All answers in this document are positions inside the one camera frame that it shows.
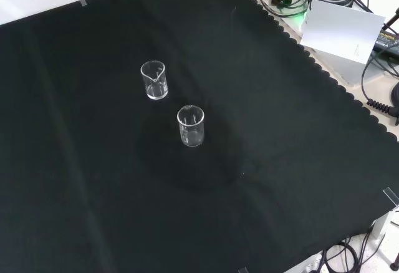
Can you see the small clear glass beaker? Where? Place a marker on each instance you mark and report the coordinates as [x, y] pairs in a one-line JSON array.
[[155, 90]]

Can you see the large clear graduated glass beaker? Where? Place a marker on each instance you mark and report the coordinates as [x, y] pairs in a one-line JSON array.
[[191, 136]]

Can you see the black bench cloth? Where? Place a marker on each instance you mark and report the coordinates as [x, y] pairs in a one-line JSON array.
[[93, 176]]

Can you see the clear cloth clip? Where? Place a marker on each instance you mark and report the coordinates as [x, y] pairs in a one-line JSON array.
[[83, 2], [243, 270], [391, 195]]

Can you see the pale board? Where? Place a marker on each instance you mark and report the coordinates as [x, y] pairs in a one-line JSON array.
[[339, 30]]

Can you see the black power adapter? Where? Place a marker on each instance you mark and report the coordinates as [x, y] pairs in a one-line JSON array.
[[386, 40]]

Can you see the black tripod leg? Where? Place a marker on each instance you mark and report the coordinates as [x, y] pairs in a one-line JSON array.
[[391, 22]]

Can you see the silver metal bracket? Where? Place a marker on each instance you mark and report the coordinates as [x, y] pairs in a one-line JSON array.
[[381, 224]]

